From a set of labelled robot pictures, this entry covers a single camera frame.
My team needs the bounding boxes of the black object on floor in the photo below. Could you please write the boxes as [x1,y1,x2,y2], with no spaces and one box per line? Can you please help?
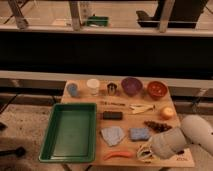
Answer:
[0,147,26,157]

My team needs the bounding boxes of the light blue folded cloth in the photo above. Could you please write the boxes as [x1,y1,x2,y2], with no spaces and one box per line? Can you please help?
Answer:
[101,126,125,147]

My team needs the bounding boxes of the purple bowl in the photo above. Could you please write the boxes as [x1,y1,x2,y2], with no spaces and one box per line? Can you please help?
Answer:
[121,77,143,96]

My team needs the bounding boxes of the blue sponge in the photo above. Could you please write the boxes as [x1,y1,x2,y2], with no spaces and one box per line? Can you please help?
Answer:
[130,128,150,141]

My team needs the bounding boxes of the orange-red bowl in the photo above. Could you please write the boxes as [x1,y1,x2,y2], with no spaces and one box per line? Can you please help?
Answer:
[147,81,168,100]

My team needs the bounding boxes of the metal binder clip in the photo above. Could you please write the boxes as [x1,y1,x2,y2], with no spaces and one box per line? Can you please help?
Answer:
[137,151,153,163]

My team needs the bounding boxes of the orange-red chili pepper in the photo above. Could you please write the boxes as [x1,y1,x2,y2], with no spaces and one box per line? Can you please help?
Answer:
[103,151,133,160]

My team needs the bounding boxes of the small metal cup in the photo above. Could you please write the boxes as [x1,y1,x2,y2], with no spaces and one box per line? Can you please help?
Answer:
[107,83,117,95]

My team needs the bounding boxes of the black machine in background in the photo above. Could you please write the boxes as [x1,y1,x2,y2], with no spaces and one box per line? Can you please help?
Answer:
[136,0,209,28]

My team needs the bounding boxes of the grey covered gripper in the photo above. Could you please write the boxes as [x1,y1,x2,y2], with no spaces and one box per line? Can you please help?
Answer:
[137,127,187,162]

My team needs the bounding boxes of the dark grape bunch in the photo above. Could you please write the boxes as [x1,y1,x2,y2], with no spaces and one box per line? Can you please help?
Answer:
[144,121,171,133]

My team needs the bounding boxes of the blue plastic cup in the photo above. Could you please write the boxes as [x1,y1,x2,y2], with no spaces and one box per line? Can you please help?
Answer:
[67,83,79,97]

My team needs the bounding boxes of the yellow-orange round fruit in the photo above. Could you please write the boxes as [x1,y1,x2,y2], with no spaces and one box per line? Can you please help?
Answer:
[160,107,175,120]

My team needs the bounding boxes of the cream plastic banana peel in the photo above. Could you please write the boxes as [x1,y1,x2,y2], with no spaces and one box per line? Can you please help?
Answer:
[130,104,155,114]

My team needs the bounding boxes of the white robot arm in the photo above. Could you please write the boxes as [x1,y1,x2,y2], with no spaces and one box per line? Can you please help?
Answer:
[136,115,213,162]

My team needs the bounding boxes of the green box in background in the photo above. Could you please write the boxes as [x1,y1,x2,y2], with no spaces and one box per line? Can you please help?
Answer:
[86,15,109,27]

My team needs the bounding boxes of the green plastic tray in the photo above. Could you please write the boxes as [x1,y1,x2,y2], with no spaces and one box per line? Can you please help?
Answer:
[39,103,97,163]

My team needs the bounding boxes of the black eraser block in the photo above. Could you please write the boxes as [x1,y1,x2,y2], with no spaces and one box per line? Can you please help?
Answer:
[102,111,123,120]

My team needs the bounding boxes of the brown stick tool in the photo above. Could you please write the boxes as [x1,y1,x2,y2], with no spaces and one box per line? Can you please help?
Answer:
[100,101,126,106]

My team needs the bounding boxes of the white plastic cup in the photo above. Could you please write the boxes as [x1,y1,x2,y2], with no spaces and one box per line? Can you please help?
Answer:
[86,79,100,95]

